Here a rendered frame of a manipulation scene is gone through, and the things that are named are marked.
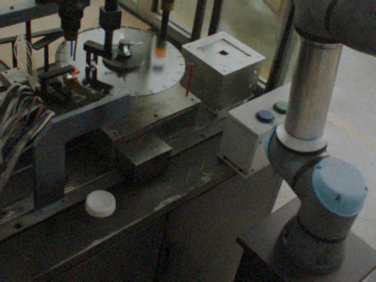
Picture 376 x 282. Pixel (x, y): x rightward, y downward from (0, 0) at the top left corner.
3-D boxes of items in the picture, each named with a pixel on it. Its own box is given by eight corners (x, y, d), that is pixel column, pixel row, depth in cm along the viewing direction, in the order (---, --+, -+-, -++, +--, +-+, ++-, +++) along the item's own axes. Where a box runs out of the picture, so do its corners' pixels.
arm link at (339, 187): (318, 246, 112) (338, 202, 104) (283, 200, 122) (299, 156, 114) (362, 233, 116) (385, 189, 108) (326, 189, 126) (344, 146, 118)
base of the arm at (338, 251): (356, 252, 124) (371, 225, 119) (318, 286, 116) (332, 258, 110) (305, 212, 133) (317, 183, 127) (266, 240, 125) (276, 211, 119)
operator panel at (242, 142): (280, 120, 162) (294, 79, 153) (310, 140, 156) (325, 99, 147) (216, 154, 146) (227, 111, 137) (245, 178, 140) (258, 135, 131)
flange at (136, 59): (93, 59, 140) (93, 51, 138) (117, 43, 148) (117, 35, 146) (128, 76, 136) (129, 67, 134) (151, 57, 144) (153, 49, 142)
